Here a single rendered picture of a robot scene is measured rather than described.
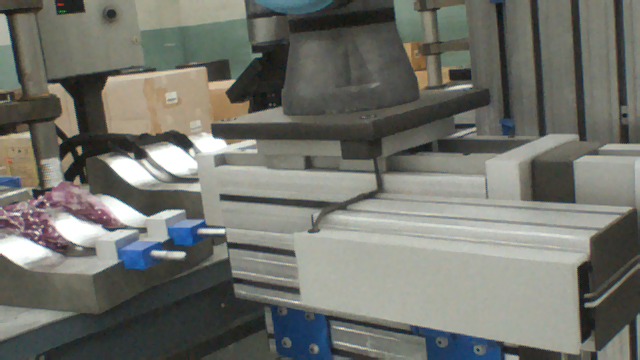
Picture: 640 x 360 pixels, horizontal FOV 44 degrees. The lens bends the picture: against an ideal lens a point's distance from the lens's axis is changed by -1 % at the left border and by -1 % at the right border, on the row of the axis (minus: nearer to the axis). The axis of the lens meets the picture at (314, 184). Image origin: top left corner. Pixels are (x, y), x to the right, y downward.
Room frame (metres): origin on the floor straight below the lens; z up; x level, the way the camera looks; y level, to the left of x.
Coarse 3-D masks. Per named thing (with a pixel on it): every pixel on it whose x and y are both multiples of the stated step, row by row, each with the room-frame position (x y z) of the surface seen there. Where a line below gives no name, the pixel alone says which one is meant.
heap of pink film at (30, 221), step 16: (48, 192) 1.28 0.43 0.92; (64, 192) 1.25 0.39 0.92; (80, 192) 1.26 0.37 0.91; (0, 208) 1.28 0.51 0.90; (16, 208) 1.16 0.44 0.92; (32, 208) 1.17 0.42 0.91; (48, 208) 1.23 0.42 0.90; (64, 208) 1.22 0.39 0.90; (80, 208) 1.22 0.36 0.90; (96, 208) 1.22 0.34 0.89; (0, 224) 1.13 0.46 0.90; (16, 224) 1.12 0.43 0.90; (32, 224) 1.13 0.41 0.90; (48, 224) 1.14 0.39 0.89; (112, 224) 1.21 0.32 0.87; (32, 240) 1.11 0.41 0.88; (48, 240) 1.11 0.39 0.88; (64, 240) 1.12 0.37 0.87
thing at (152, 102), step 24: (144, 72) 5.96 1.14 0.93; (168, 72) 5.39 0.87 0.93; (192, 72) 5.47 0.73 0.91; (120, 96) 5.25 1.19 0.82; (144, 96) 5.15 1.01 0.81; (168, 96) 5.25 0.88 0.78; (192, 96) 5.45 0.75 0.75; (72, 120) 5.53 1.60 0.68; (120, 120) 5.27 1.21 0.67; (144, 120) 5.15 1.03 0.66; (168, 120) 5.22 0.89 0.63; (192, 120) 5.41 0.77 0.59
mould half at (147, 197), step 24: (168, 144) 1.58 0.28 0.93; (216, 144) 1.62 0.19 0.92; (96, 168) 1.50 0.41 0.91; (120, 168) 1.46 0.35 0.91; (168, 168) 1.49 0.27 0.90; (192, 168) 1.51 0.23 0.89; (96, 192) 1.51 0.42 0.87; (120, 192) 1.45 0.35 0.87; (144, 192) 1.39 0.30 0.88; (168, 192) 1.33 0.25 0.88; (192, 192) 1.28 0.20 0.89; (192, 216) 1.29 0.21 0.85; (216, 240) 1.26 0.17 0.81
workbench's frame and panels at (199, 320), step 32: (160, 288) 1.10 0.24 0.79; (192, 288) 1.14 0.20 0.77; (224, 288) 1.23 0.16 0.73; (64, 320) 1.00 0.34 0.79; (96, 320) 1.03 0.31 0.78; (128, 320) 1.11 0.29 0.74; (160, 320) 1.15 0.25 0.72; (192, 320) 1.19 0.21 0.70; (224, 320) 1.23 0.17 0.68; (256, 320) 1.30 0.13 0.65; (0, 352) 0.93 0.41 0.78; (32, 352) 0.96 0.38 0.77; (64, 352) 1.04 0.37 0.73; (96, 352) 1.07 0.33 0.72; (128, 352) 1.10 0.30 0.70; (160, 352) 1.14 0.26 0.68; (192, 352) 1.21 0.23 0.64; (224, 352) 1.24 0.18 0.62; (256, 352) 1.28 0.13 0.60
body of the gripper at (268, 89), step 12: (252, 48) 1.37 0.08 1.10; (264, 48) 1.35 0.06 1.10; (276, 48) 1.34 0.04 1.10; (288, 48) 1.33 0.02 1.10; (264, 60) 1.37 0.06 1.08; (276, 60) 1.35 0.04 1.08; (264, 72) 1.37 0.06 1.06; (276, 72) 1.36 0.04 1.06; (264, 84) 1.35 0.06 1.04; (276, 84) 1.33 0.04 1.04; (252, 96) 1.37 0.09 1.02; (264, 96) 1.37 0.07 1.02; (276, 96) 1.34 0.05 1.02; (264, 108) 1.36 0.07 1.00
